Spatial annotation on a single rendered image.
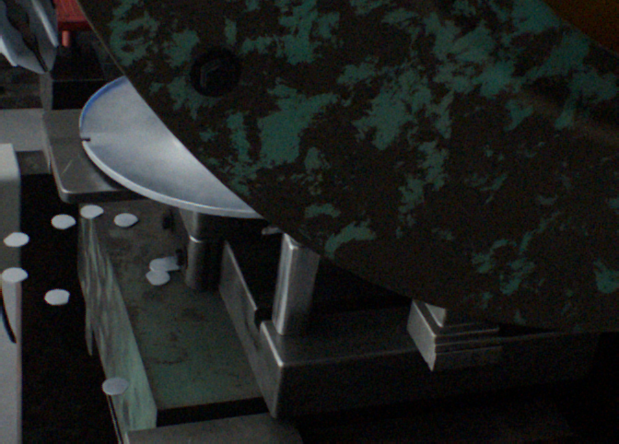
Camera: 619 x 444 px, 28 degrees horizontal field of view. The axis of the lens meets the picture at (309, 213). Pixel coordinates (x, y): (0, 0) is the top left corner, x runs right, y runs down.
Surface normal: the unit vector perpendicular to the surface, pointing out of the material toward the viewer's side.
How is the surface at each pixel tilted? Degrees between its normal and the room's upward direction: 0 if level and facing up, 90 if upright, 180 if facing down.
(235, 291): 90
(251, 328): 90
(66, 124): 0
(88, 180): 0
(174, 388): 0
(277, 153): 90
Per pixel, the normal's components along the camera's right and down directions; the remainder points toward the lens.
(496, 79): 0.31, 0.55
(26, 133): 0.12, -0.83
